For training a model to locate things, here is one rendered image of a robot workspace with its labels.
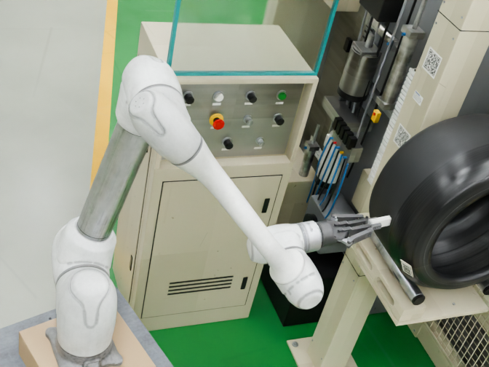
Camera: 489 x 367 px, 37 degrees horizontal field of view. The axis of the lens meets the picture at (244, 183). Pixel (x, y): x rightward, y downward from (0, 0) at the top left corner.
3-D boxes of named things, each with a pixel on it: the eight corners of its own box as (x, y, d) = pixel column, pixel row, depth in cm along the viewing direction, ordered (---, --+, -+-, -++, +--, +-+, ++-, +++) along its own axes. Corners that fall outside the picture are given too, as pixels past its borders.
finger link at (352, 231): (336, 227, 210) (338, 231, 209) (371, 221, 213) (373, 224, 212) (335, 237, 213) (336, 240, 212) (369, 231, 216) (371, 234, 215)
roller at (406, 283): (375, 230, 256) (363, 232, 255) (378, 221, 253) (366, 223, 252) (423, 304, 231) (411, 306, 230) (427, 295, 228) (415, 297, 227)
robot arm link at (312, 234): (295, 216, 209) (313, 212, 211) (291, 239, 215) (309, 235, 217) (306, 238, 203) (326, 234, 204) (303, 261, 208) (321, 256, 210)
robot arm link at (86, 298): (57, 360, 197) (60, 306, 183) (52, 309, 210) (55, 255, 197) (117, 355, 202) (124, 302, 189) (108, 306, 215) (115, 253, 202)
